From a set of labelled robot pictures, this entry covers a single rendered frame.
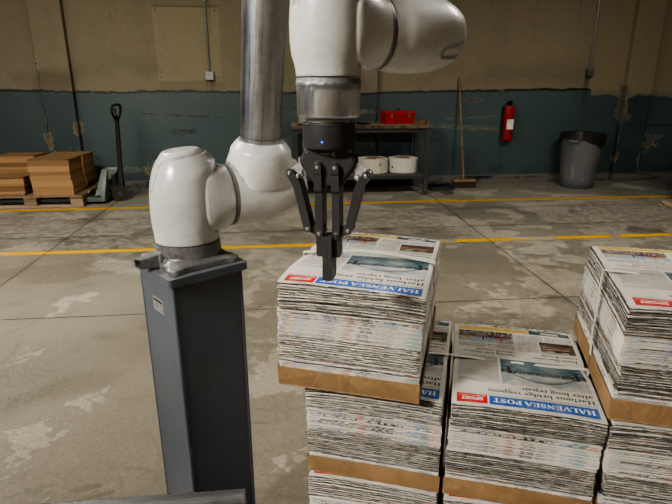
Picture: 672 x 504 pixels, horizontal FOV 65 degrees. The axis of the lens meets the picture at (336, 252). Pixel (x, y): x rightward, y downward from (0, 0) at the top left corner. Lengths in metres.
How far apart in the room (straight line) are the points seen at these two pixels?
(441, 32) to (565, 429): 0.74
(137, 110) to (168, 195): 6.52
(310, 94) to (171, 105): 6.94
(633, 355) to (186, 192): 0.95
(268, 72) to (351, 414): 0.77
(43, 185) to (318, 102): 6.47
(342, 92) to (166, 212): 0.64
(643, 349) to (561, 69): 7.55
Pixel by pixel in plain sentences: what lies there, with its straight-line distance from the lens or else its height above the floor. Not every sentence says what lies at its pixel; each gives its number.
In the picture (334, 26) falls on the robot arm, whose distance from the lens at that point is 0.72.
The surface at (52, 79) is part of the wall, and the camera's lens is 7.96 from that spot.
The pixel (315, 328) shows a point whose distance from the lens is 1.03.
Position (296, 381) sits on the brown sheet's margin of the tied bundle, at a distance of 1.09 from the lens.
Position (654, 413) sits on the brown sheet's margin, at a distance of 1.13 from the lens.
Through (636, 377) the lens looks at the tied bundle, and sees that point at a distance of 1.09.
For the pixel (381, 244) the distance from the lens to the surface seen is 1.23.
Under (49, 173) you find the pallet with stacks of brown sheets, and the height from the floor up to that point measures 0.40.
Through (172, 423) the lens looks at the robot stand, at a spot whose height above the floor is 0.57.
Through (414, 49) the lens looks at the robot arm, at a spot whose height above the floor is 1.46.
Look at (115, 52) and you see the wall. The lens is 7.80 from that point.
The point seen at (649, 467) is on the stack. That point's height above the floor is 0.74.
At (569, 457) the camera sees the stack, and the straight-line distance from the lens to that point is 1.17.
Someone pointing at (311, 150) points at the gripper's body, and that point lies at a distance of 0.77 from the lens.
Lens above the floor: 1.42
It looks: 18 degrees down
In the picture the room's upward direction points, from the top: straight up
